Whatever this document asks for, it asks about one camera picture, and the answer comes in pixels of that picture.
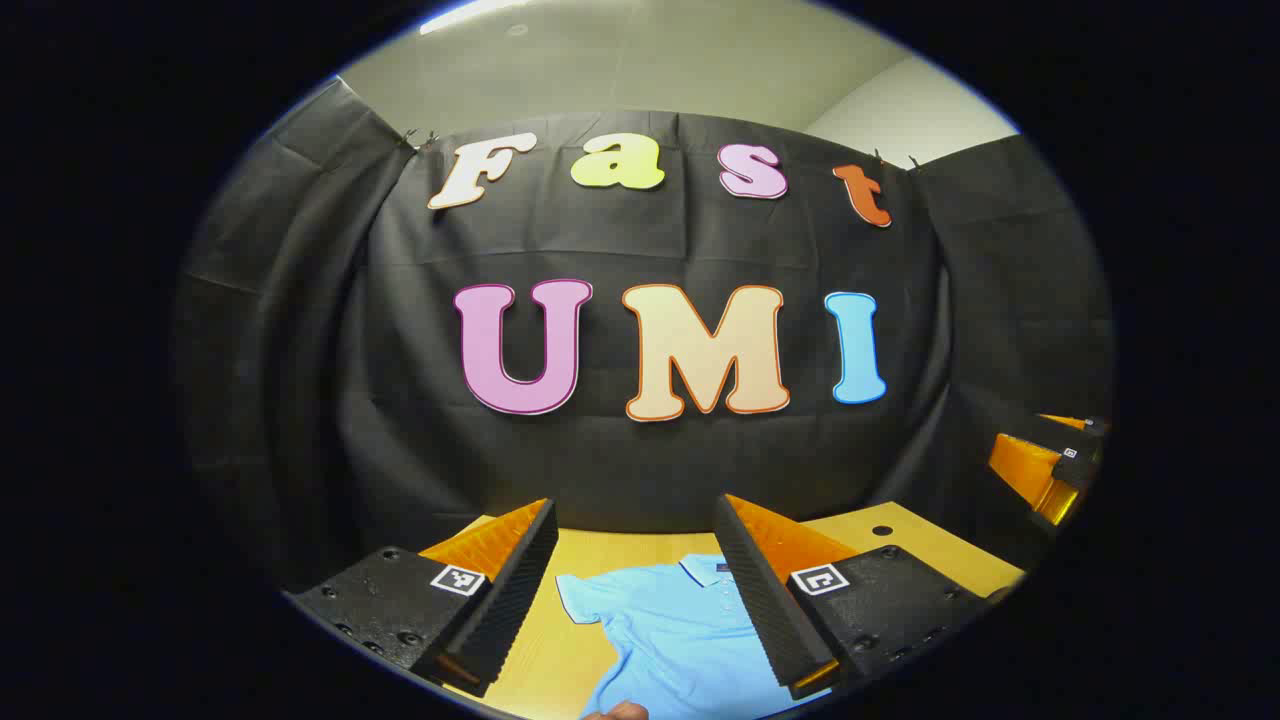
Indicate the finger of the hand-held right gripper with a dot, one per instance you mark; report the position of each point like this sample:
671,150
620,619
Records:
1090,432
1075,472

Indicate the black backdrop cloth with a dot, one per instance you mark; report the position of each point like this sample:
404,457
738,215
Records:
620,460

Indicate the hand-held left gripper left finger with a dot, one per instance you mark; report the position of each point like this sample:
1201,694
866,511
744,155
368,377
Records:
515,600

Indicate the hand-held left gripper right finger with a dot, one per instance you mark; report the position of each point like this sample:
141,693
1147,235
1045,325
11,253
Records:
765,600

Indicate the light blue T-shirt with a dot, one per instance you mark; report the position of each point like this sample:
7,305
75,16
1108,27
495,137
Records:
670,630

